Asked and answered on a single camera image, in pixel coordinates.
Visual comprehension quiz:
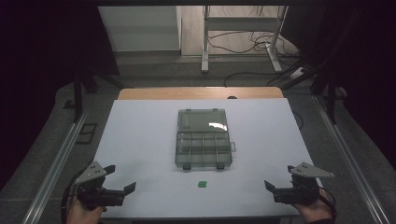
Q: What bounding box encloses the white power strip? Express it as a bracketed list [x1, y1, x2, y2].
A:
[289, 66, 307, 80]

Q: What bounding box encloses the white metal desk frame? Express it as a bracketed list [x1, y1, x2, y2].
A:
[201, 5, 289, 75]

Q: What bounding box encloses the person's left hand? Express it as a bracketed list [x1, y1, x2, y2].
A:
[66, 197, 106, 224]

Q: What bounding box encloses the person's right hand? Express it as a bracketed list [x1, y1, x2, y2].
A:
[292, 189, 333, 223]

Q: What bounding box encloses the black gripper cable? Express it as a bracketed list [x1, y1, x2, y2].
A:
[318, 186, 338, 220]
[61, 169, 87, 224]

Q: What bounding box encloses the clear plastic organizer box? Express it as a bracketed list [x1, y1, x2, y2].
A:
[174, 107, 237, 172]

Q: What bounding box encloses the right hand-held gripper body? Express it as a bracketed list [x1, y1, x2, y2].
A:
[274, 161, 335, 206]

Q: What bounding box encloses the aluminium floor rail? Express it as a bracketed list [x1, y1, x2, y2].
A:
[21, 111, 89, 224]
[312, 94, 391, 224]

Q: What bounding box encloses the tangle of black floor cables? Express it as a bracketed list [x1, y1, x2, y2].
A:
[207, 30, 302, 59]

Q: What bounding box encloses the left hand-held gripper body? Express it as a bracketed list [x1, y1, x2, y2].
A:
[75, 161, 126, 210]

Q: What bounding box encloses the black floor bracket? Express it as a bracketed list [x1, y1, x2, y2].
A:
[76, 122, 98, 145]

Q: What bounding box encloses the white cabinet panel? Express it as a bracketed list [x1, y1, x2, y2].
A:
[97, 6, 183, 52]

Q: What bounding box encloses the black metal stand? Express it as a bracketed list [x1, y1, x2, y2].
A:
[72, 66, 98, 123]
[311, 60, 339, 125]

